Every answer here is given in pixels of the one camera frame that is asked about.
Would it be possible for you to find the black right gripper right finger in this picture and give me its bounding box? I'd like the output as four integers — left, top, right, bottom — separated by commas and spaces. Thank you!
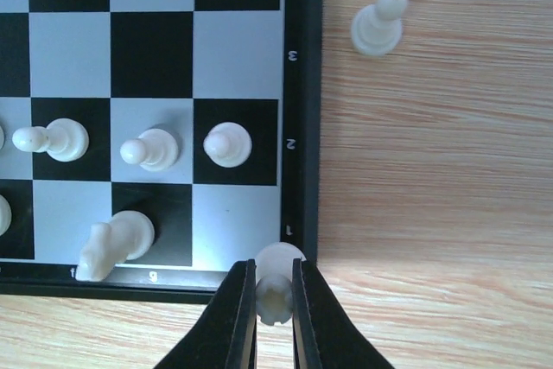
292, 258, 391, 369

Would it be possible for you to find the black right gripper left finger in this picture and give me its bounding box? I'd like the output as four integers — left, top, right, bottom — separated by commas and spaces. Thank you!
156, 259, 257, 369

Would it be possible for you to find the white chess piece off board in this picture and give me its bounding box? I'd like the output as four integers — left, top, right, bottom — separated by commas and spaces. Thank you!
0, 195, 12, 235
350, 0, 408, 57
255, 242, 306, 326

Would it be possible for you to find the white knight chess piece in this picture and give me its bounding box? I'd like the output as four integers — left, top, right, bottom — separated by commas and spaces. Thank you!
75, 210, 156, 282

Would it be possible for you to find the black and grey chessboard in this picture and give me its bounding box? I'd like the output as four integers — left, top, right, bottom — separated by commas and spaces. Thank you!
1, 0, 322, 303

